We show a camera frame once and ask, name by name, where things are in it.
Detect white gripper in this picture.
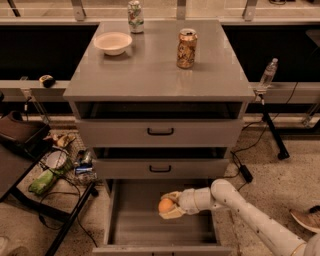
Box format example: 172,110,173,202
160,187,214,219

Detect orange fruit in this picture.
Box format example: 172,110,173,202
158,198,174,213

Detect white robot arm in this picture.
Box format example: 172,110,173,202
158,179,320,256

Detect bottom grey open drawer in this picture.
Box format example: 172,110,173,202
93,179,231,256

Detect middle grey drawer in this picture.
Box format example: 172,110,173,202
94,147,229,179

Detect grey drawer cabinet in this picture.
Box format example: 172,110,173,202
64,20,254,164

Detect top grey drawer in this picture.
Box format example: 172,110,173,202
76,102,243,147

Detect black power adapter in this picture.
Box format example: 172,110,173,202
240,165,253,183

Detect blue small can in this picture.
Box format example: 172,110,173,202
74,167,93,175

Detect black stand leg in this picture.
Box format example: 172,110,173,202
259,94,290,160

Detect white round container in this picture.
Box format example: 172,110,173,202
45,151,67,169

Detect black side table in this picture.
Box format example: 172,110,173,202
0,111,95,256

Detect shoe at right edge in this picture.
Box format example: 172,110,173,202
290,205,320,233

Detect clear plastic water bottle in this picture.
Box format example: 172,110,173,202
256,58,278,94

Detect orange soda can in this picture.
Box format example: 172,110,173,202
176,28,198,69

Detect white bowl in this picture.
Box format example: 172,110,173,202
94,32,132,56

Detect green white can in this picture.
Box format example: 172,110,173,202
127,0,144,34

